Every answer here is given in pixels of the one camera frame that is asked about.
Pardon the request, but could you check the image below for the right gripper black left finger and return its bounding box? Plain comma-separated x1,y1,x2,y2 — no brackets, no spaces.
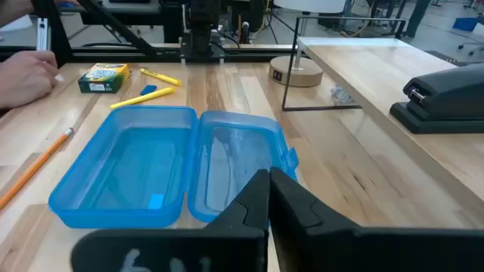
70,168,271,272

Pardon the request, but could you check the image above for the orange pencil with pink eraser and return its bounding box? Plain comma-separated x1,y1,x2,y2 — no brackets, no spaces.
0,127,75,212

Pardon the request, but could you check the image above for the black stapler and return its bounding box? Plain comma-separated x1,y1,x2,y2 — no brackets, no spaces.
389,63,484,134

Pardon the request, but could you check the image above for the yellow highlighter pen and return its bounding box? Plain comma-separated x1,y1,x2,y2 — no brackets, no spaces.
109,87,177,111
139,67,183,88

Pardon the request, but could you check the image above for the person's hand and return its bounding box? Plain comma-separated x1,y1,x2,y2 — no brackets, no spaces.
0,50,60,110

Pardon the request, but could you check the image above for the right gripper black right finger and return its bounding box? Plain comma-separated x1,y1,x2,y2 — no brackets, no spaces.
268,167,484,272

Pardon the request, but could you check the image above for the crumpled clear plastic wrap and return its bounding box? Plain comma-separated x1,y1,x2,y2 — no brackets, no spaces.
330,84,355,105

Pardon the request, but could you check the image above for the black aluminium frame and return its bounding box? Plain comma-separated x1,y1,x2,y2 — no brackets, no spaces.
0,0,300,66

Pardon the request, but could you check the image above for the wooden shelf with black frame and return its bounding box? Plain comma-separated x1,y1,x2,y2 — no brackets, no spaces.
281,15,484,230

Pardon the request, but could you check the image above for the silver aluminium extrusion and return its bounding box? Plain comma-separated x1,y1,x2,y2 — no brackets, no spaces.
36,17,52,51

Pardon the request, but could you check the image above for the green yellow crayon box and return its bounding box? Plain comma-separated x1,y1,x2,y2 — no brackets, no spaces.
77,62,132,94

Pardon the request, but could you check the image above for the blue translucent plastic pencil case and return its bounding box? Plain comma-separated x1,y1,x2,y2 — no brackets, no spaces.
48,105,300,230

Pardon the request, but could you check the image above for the table lamp with wooden base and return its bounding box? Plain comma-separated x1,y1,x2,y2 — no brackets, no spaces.
268,0,347,88

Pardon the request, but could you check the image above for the person's forearm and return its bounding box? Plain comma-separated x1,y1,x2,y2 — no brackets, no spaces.
0,0,36,27

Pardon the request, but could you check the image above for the white paper sheet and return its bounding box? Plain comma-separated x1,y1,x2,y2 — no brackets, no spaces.
0,14,34,33

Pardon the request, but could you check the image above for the blue storage bin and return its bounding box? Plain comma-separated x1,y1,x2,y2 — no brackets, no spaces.
451,16,479,32

